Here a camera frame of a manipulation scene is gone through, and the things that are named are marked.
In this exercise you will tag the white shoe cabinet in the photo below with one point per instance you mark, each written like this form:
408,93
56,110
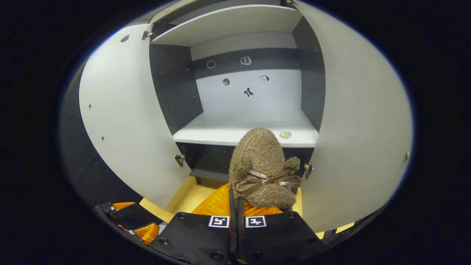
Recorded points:
254,106

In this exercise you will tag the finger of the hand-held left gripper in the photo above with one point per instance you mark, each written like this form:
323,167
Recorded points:
132,217
147,233

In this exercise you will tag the small round disc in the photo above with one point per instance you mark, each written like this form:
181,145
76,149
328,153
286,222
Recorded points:
285,134

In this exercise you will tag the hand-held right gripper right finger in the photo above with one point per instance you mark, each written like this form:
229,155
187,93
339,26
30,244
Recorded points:
279,235

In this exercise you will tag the white cabinet shelf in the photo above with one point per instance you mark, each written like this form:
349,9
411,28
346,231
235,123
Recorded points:
220,129
228,25

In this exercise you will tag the brown fuzzy shoe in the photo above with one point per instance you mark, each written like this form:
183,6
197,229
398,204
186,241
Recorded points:
259,151

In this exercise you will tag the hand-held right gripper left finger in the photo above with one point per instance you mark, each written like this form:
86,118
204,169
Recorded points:
198,235

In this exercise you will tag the metal door hinge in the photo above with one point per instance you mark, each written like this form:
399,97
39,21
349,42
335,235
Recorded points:
289,2
308,170
180,159
146,34

